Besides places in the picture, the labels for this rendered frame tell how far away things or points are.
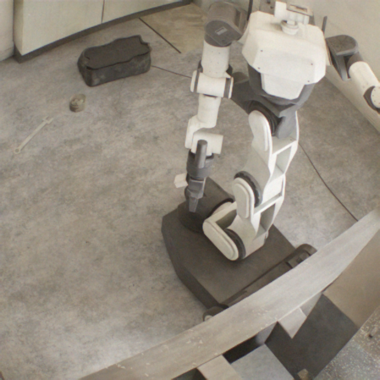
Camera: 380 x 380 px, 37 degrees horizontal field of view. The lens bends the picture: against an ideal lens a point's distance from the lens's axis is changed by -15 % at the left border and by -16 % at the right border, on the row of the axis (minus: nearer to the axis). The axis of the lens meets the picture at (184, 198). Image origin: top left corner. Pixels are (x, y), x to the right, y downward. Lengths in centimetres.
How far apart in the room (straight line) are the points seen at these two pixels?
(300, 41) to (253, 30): 15
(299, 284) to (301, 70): 76
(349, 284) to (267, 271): 156
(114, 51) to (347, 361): 288
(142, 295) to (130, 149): 83
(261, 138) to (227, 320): 60
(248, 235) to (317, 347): 131
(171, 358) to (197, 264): 86
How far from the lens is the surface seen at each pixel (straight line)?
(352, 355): 106
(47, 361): 267
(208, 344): 201
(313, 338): 131
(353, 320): 118
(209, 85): 204
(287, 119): 211
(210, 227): 266
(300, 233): 313
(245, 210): 240
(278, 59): 188
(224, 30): 189
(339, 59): 191
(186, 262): 273
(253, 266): 277
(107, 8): 390
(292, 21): 186
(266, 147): 215
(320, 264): 225
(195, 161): 221
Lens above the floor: 247
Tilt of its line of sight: 52 degrees down
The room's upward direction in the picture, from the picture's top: 10 degrees clockwise
